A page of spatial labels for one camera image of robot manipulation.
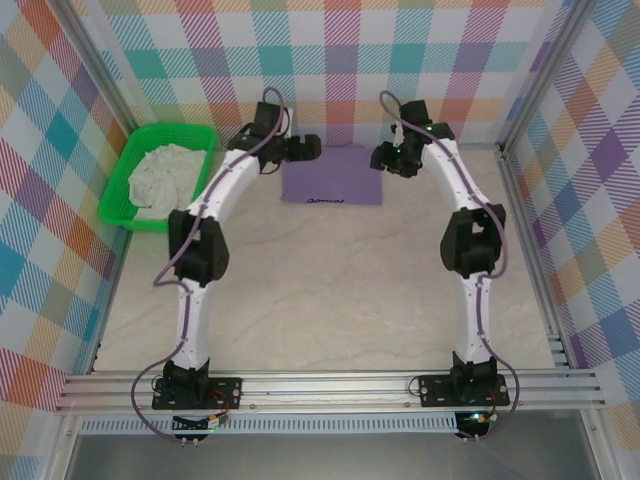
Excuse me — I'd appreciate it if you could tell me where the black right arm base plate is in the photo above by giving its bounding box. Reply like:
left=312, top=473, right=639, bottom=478
left=417, top=373, right=510, bottom=409

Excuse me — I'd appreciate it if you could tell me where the white crumpled t-shirt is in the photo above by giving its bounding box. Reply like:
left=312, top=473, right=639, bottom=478
left=127, top=142, right=211, bottom=224

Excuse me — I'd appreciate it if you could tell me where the slotted grey cable duct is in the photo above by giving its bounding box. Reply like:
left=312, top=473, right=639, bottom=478
left=79, top=412, right=459, bottom=435

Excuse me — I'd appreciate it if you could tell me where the wide aluminium mounting rail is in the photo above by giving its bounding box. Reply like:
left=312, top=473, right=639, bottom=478
left=54, top=369, right=606, bottom=414

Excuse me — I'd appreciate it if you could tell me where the purple t-shirt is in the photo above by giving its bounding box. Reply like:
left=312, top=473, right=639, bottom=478
left=278, top=145, right=385, bottom=206

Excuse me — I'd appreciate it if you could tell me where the green plastic basket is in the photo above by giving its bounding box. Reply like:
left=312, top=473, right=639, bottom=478
left=97, top=123, right=220, bottom=233

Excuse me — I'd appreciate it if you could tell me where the aluminium frame post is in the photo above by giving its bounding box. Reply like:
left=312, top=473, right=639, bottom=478
left=62, top=0, right=141, bottom=136
left=497, top=0, right=584, bottom=151

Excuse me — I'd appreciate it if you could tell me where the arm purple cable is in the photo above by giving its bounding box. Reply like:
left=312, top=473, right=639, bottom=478
left=128, top=87, right=292, bottom=444
left=378, top=89, right=524, bottom=444

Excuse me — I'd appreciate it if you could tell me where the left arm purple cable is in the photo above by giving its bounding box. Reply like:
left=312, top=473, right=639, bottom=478
left=128, top=87, right=292, bottom=444

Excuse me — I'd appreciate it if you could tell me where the small controller board with wires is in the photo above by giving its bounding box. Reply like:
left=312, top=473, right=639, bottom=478
left=172, top=410, right=232, bottom=432
left=457, top=409, right=501, bottom=434

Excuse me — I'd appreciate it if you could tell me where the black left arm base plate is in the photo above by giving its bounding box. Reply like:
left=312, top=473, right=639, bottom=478
left=152, top=375, right=244, bottom=411

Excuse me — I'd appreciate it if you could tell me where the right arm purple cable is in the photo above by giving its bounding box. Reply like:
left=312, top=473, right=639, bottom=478
left=378, top=89, right=524, bottom=444

